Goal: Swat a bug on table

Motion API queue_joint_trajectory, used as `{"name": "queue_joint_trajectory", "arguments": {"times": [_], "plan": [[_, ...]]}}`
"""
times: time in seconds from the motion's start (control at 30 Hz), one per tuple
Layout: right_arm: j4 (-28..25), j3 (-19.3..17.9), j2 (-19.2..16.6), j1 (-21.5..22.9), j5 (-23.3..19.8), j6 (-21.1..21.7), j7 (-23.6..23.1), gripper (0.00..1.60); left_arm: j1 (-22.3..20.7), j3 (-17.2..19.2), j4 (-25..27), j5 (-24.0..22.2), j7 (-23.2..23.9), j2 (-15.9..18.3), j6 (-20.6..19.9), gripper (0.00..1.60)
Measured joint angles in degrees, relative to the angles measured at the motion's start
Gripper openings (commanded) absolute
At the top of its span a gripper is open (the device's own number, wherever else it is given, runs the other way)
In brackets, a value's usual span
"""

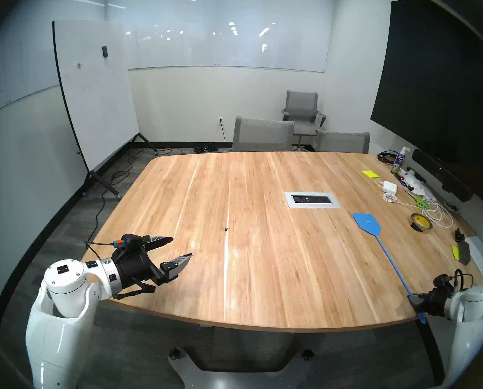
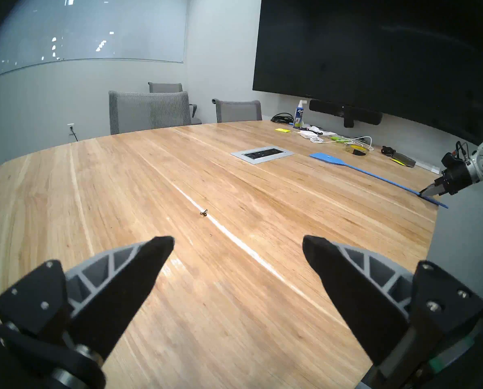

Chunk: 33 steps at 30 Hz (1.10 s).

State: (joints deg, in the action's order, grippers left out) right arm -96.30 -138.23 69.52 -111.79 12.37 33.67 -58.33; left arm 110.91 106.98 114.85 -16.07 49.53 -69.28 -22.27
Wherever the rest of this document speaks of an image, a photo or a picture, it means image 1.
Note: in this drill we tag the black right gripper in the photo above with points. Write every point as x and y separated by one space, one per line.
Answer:
438 303

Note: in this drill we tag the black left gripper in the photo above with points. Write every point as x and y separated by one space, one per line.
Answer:
134 266

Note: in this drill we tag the blue plastic fly swatter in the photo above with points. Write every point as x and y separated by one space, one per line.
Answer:
367 224

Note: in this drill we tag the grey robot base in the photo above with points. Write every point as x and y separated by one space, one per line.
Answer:
241 380

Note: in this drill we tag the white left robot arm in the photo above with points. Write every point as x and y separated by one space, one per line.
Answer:
63 278

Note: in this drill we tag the yellow sticky flag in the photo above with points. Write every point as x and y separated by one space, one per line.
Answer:
455 251

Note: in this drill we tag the black yellow tape roll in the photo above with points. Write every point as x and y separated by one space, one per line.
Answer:
427 227

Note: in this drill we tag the black base knob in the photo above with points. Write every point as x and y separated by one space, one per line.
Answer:
175 354
307 355

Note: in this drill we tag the crumpled white cloth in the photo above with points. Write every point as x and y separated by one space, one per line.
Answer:
421 187

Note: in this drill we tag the black dry erase marker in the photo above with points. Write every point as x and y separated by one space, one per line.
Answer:
406 182

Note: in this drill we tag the black video sound bar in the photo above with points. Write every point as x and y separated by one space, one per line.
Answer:
440 173

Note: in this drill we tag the yellow sticky note pad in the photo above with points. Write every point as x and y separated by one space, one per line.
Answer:
370 174

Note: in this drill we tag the silver table outlet box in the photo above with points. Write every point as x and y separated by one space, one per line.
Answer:
290 195

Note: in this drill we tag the whiteboard cleaner spray bottle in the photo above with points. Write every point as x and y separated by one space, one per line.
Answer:
399 163

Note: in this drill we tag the wide grey mesh chair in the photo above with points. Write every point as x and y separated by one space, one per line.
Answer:
261 135

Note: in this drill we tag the rolling whiteboard on black stand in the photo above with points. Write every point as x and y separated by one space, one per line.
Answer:
95 100

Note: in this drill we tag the narrow grey mesh chair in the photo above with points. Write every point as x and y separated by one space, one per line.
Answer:
342 143

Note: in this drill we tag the grey office armchair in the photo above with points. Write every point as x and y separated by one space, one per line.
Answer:
302 104

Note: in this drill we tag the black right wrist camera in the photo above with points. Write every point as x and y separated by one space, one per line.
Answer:
443 282

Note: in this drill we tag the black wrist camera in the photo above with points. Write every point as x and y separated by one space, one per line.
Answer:
443 282
132 241

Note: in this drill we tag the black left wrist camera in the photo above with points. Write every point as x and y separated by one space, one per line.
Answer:
132 241

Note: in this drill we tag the large black wall screen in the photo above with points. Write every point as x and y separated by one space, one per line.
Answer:
436 88

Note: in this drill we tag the large glass wall board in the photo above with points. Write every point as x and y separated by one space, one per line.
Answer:
225 48

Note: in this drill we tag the glass wall board with writing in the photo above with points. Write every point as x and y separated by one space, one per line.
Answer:
6 84

